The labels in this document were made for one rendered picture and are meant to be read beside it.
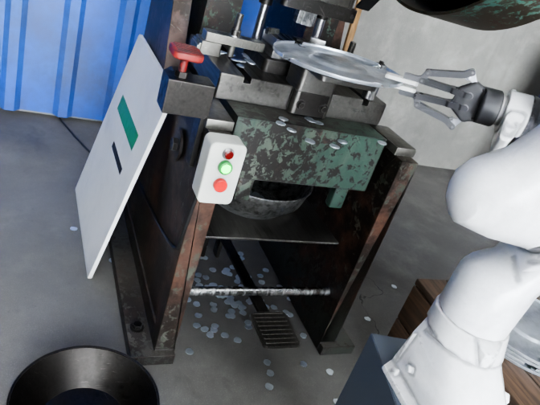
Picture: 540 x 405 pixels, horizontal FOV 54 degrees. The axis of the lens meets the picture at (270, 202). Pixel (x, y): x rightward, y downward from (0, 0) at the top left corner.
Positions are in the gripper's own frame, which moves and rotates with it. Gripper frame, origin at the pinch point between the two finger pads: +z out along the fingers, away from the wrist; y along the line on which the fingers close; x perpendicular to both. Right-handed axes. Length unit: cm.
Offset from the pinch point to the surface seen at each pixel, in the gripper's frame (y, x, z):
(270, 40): -0.8, -11.9, 33.1
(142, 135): -32, -5, 60
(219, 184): -23.7, 25.7, 26.8
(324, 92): -7.5, -4.8, 16.0
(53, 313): -75, 23, 65
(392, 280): -82, -63, -18
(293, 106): -11.8, -1.1, 21.5
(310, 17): 6.3, -16.0, 25.6
